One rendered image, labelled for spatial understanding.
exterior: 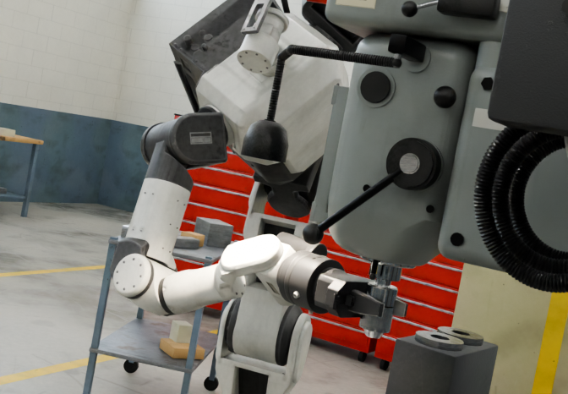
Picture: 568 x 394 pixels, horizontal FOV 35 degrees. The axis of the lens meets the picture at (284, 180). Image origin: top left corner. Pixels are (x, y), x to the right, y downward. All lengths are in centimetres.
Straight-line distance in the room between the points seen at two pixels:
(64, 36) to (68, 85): 65
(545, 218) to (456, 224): 11
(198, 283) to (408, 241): 44
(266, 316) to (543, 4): 125
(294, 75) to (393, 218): 55
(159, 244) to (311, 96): 40
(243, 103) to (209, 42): 18
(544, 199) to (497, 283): 192
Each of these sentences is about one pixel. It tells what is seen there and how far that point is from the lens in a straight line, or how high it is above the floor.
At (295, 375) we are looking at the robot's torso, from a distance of 208.
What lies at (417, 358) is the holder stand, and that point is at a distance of 168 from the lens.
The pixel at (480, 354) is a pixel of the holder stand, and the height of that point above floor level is 112.
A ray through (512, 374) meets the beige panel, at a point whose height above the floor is 83.
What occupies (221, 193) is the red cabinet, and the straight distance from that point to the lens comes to 675.
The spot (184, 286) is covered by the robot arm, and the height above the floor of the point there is 118.
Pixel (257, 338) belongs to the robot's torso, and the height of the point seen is 100.
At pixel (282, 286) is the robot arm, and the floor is 122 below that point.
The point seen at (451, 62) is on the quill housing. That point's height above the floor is 160.
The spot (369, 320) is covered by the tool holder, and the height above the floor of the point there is 122.
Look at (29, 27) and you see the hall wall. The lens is 1157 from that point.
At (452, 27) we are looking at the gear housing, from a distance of 123.
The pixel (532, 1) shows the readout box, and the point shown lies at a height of 164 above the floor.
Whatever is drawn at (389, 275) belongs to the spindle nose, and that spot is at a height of 129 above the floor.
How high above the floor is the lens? 146
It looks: 3 degrees down
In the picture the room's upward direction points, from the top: 11 degrees clockwise
